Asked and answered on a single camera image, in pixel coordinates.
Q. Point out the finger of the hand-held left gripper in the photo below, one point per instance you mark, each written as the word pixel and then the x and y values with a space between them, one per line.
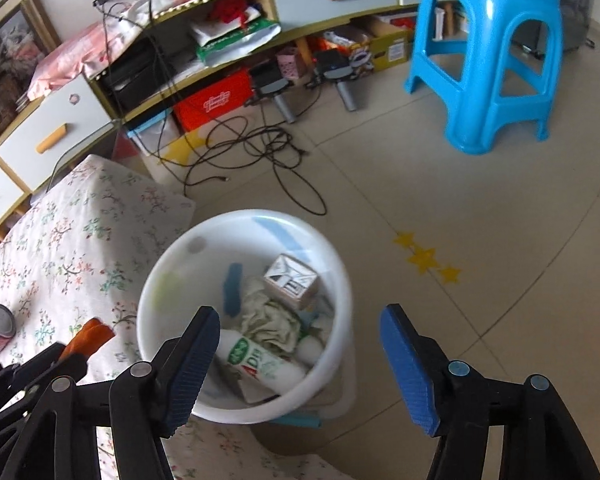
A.
pixel 40 362
pixel 15 405

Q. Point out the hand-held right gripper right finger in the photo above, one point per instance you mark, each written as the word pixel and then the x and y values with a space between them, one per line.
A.
pixel 407 365

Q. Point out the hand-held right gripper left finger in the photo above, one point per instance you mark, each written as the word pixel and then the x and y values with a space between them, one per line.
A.
pixel 190 375

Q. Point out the orange plastic wrapper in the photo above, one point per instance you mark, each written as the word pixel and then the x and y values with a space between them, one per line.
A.
pixel 92 335

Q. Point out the white cardboard piece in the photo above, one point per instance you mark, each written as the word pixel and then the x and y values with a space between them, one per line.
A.
pixel 255 390

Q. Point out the pale green bag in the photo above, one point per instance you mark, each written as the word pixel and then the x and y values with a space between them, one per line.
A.
pixel 270 320

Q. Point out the white plastic trash bin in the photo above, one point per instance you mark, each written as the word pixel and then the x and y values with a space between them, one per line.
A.
pixel 180 270

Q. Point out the white and blue milk carton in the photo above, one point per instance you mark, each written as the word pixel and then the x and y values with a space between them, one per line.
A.
pixel 290 277

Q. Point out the floral tablecloth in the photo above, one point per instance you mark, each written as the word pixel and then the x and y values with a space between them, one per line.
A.
pixel 80 240

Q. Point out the light blue box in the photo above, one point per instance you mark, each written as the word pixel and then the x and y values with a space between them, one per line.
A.
pixel 152 135

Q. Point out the dark brown box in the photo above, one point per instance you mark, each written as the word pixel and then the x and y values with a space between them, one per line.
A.
pixel 0 102

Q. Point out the red storage box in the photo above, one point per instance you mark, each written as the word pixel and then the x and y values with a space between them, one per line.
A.
pixel 215 100

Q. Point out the pink floral cloth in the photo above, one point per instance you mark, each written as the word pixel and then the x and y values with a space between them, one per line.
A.
pixel 70 60

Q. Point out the black box device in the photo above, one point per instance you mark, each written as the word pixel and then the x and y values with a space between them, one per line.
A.
pixel 135 72

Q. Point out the cardboard box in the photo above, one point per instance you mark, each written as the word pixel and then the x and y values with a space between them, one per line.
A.
pixel 390 47

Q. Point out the pink patterned box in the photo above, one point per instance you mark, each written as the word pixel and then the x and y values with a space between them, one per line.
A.
pixel 291 62

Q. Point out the framed cat picture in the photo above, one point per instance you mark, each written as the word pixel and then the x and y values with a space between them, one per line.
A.
pixel 15 35

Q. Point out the green and white bag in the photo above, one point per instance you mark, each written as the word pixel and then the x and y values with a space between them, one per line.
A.
pixel 235 42

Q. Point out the blue plastic stool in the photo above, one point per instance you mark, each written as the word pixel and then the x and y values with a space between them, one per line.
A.
pixel 485 5

